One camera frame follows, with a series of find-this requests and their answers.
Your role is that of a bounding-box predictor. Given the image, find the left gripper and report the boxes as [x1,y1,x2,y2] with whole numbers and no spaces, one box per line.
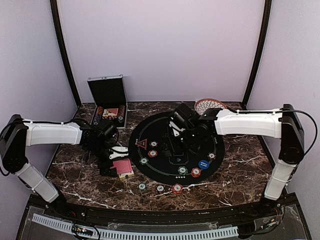
[86,141,118,177]

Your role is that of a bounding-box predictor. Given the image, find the red card deck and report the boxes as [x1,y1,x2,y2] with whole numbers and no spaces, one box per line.
[111,159,133,175]

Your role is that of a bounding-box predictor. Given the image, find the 100 chips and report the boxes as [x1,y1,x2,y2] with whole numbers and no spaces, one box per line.
[149,141,158,148]
[207,152,216,160]

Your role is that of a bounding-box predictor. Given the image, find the red chips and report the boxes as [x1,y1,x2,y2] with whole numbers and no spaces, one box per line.
[191,167,201,178]
[148,149,158,158]

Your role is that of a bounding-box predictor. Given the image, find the red triangular all-in marker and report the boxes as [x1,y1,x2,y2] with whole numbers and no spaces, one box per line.
[135,139,148,150]

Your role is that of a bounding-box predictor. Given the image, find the green chips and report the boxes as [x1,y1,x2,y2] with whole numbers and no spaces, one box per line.
[139,157,149,165]
[178,166,188,176]

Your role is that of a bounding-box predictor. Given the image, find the green poker chip stack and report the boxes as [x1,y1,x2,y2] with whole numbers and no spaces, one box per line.
[138,182,147,191]

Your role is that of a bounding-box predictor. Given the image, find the blue small blind button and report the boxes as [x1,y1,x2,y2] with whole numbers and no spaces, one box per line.
[198,160,210,170]

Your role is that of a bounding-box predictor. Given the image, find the black-red 100 chip stack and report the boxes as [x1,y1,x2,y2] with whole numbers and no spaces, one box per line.
[156,185,165,193]

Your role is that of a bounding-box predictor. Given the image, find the red-gold 5 chip stack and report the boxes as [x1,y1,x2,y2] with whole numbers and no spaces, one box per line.
[171,183,183,195]

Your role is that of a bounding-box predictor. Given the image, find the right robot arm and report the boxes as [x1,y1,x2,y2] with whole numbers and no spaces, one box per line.
[168,103,311,217]

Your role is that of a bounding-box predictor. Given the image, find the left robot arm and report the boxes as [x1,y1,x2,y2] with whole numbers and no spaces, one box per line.
[0,114,119,218]

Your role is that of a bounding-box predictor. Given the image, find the yellow card box on table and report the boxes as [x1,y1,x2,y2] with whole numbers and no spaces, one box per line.
[118,171,135,180]

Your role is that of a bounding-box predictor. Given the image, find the black round poker mat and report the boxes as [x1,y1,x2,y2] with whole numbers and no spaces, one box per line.
[128,111,225,186]

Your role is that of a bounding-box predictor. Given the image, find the patterned ceramic plate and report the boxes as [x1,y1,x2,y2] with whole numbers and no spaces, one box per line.
[194,98,228,115]

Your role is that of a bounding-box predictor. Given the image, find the purple chip row in case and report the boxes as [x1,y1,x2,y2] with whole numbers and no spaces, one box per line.
[92,115,101,125]

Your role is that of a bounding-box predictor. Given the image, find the brown chip row in case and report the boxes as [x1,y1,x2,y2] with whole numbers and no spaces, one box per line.
[117,105,127,124]

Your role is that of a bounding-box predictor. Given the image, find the boxed card deck in case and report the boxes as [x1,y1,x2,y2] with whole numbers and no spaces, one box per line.
[102,108,119,118]

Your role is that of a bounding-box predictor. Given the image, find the orange chip row in case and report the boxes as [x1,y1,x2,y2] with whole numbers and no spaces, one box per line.
[95,106,104,118]

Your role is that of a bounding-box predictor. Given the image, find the aluminium poker chip case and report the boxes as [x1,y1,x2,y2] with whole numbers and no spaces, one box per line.
[87,74,128,129]

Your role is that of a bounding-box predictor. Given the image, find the white slotted cable duct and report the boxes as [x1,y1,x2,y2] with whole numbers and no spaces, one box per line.
[31,213,239,240]

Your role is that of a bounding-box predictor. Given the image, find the right black frame post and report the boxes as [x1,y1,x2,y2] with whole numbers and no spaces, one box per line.
[241,0,272,109]

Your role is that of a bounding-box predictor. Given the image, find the black frame post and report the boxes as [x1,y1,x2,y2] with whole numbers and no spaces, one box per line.
[49,0,82,108]
[241,0,272,109]

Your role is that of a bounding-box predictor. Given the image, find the left black frame post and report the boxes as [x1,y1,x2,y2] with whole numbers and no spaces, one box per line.
[49,0,82,108]

